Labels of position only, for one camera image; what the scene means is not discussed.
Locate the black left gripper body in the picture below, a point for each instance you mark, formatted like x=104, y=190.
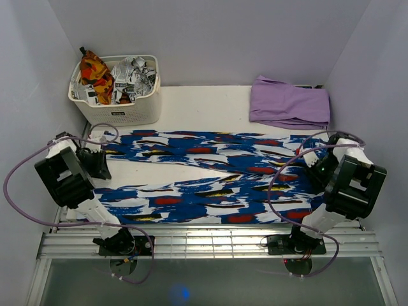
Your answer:
x=94, y=161

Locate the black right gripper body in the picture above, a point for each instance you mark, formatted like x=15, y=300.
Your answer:
x=322, y=171

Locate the blue white red patterned trousers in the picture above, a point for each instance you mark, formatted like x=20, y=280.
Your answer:
x=260, y=181

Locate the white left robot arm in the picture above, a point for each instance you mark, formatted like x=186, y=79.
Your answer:
x=67, y=172

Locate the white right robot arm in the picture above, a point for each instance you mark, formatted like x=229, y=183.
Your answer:
x=351, y=184

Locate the folded purple trousers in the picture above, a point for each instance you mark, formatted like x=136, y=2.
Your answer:
x=279, y=104

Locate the orange camouflage trousers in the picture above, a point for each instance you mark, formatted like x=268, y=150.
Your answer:
x=96, y=73

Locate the black white newsprint trousers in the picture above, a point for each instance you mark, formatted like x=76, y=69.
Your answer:
x=132, y=79

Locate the cream perforated laundry basket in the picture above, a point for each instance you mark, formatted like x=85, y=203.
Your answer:
x=144, y=110

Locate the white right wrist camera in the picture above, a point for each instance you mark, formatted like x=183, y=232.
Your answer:
x=310, y=158

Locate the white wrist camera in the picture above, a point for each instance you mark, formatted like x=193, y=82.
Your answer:
x=310, y=158
x=96, y=141

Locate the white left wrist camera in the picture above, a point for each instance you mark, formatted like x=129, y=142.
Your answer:
x=96, y=141

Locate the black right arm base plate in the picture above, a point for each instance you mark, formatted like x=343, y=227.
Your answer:
x=277, y=247

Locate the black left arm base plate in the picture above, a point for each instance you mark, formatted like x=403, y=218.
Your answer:
x=143, y=247

